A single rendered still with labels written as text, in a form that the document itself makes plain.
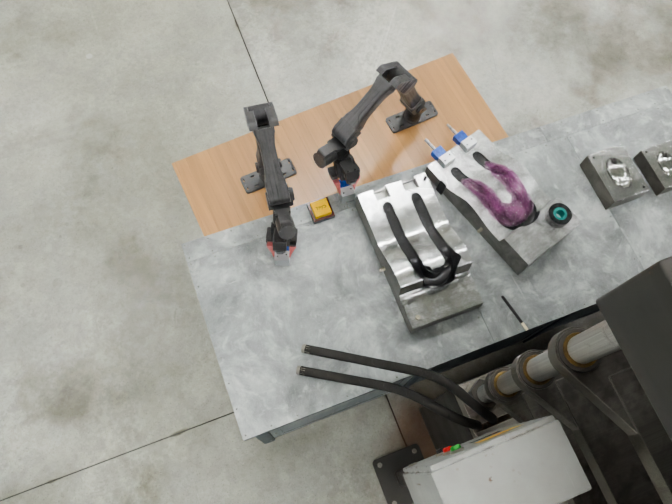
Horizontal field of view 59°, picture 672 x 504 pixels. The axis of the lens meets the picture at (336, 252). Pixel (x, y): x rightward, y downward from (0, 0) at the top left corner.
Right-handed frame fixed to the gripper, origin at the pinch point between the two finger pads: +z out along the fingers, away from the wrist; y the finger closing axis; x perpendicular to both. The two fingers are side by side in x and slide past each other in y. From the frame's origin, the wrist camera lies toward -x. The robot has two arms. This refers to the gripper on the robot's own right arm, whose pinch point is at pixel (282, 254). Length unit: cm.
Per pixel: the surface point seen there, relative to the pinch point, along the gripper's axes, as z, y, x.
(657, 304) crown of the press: -75, 61, -93
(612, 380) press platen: -37, 74, -77
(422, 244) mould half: -6.8, 47.0, 0.4
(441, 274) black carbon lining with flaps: 0, 54, -6
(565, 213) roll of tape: -16, 95, 9
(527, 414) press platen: 8, 73, -55
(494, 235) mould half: -7, 73, 7
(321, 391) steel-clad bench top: 25.5, 15.1, -36.8
